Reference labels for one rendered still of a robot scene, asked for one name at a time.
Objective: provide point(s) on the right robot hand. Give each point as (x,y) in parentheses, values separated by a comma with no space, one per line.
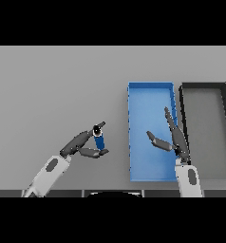
(178,140)

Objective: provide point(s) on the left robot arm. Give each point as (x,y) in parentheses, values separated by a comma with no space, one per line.
(48,174)

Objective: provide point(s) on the dark grey bin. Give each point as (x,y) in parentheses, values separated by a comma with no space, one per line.
(206,133)

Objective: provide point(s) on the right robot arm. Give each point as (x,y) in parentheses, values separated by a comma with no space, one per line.
(188,181)

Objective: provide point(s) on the blue pipe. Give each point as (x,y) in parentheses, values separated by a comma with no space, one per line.
(99,139)

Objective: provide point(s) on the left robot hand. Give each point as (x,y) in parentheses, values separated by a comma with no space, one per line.
(77,144)

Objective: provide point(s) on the blue bin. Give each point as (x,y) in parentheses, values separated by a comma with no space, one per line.
(149,133)

